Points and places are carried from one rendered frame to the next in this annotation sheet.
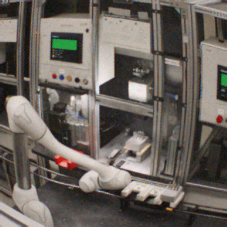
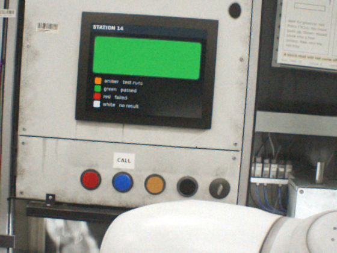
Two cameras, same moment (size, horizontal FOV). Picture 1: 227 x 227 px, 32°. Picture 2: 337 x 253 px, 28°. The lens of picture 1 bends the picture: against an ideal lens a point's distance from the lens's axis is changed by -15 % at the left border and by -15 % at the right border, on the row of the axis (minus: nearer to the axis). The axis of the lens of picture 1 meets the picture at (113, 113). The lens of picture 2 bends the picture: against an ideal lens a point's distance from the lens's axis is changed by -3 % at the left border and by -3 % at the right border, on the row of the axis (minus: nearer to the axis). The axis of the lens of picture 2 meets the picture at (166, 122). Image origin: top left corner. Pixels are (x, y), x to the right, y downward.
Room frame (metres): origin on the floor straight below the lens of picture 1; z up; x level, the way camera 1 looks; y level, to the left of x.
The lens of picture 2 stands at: (1.38, 0.89, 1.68)
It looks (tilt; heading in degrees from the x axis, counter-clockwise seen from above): 6 degrees down; 330
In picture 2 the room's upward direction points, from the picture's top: 4 degrees clockwise
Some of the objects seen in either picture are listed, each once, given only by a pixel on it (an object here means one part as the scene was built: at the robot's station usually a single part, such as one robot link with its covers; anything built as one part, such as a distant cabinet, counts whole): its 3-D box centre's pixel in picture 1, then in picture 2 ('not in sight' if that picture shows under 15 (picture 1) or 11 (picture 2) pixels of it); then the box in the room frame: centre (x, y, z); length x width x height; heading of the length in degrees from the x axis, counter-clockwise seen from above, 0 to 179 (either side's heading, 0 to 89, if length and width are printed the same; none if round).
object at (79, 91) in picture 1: (60, 86); (123, 212); (2.51, 0.32, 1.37); 0.36 x 0.04 x 0.04; 60
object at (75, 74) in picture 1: (73, 45); (135, 81); (2.63, 0.25, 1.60); 0.42 x 0.29 x 0.46; 60
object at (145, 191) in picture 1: (153, 197); not in sight; (2.06, -0.24, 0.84); 0.36 x 0.14 x 0.10; 60
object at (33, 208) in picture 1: (38, 216); not in sight; (1.79, 0.44, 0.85); 0.18 x 0.16 x 0.22; 32
